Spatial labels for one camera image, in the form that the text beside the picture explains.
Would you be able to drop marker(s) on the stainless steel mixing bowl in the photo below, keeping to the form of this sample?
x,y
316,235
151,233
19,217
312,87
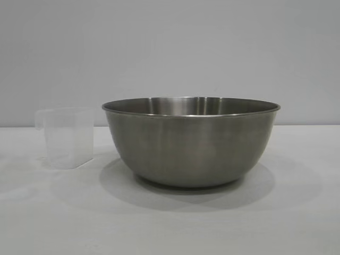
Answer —
x,y
191,143

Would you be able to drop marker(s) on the clear plastic measuring cup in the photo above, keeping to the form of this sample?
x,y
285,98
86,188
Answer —
x,y
69,138

